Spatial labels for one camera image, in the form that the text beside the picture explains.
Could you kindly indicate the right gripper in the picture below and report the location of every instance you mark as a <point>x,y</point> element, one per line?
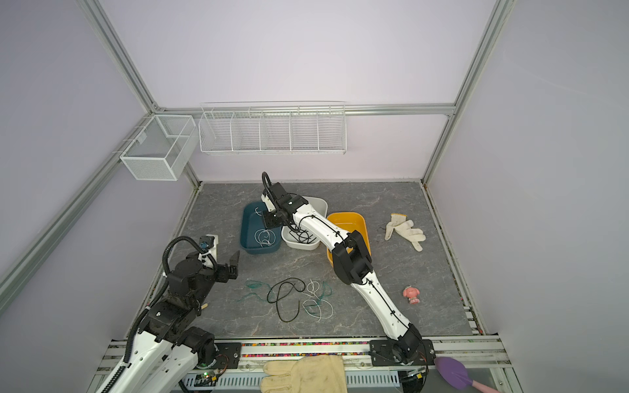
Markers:
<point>267,219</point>

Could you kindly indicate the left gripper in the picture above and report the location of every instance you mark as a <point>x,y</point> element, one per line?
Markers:
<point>223,275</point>

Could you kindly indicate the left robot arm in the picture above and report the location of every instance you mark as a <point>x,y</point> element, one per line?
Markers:
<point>165,346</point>

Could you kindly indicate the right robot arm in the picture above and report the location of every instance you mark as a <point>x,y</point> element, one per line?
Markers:
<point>352,263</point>

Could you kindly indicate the dark teal plastic bin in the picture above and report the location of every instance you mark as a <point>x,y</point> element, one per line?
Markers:
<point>255,239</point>

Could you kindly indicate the white plastic bin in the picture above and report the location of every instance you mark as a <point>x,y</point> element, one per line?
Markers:
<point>302,239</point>

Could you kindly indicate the yellow plastic bin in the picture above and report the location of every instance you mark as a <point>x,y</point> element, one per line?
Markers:
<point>351,221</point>

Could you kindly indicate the white knit glove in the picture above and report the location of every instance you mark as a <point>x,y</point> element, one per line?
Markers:
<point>404,227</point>

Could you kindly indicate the beige leather glove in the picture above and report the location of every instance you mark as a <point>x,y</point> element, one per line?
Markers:
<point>320,373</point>

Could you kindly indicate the small white mesh basket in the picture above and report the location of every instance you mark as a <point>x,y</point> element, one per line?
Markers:
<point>162,148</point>

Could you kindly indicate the pink toy figure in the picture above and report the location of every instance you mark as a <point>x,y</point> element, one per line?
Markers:
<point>412,295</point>

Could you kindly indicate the purple pink brush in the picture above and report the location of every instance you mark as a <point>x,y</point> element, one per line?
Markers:
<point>455,373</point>

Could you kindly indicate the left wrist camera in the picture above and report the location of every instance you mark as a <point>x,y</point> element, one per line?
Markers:
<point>208,244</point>

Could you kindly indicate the long white wire basket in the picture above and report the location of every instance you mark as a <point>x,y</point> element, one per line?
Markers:
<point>273,128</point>

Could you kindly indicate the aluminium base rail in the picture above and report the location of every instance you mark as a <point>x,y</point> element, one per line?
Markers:
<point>472,351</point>

